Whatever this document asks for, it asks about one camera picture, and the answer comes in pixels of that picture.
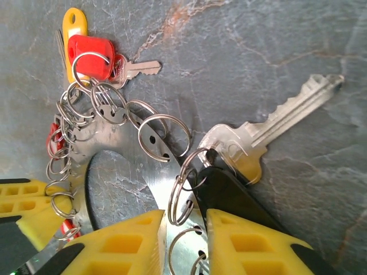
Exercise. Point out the black plastic key tag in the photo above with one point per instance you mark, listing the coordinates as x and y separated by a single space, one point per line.
229 194

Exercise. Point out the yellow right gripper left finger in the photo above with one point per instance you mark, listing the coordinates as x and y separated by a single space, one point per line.
120 246

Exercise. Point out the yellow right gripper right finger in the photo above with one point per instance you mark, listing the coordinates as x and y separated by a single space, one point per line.
246 252

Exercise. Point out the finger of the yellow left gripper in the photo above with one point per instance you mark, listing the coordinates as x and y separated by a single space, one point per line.
43 220
20 190

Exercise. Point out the small silver key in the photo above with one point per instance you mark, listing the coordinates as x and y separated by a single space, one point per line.
143 67

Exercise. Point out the yellow plastic key tag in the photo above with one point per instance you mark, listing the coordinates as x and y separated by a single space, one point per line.
75 28

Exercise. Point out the red plastic key tag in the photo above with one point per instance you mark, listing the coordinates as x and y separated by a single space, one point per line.
67 226
53 134

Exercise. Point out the large silver key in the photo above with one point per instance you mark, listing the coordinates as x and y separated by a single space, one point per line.
249 140

